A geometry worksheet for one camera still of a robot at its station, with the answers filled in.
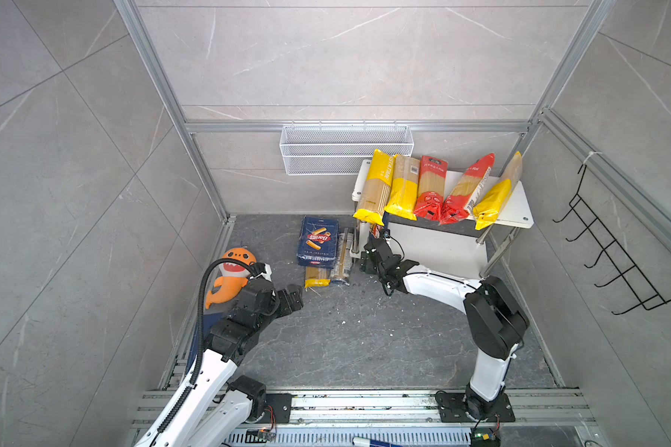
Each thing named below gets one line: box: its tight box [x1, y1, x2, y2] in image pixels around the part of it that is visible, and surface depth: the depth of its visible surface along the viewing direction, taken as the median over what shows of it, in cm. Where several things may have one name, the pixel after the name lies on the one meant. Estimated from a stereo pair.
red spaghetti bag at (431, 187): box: [413, 155, 449, 221], surface depth 79 cm
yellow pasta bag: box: [473, 150, 523, 231], surface depth 73 cm
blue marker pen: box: [352, 436, 404, 447], surface depth 69 cm
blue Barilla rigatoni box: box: [296, 216, 340, 270], surface depth 103 cm
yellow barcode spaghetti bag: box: [383, 153, 421, 221], surface depth 77 cm
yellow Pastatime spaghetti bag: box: [353, 149, 397, 227], surface depth 77 cm
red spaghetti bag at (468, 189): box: [439, 152, 496, 226], surface depth 76 cm
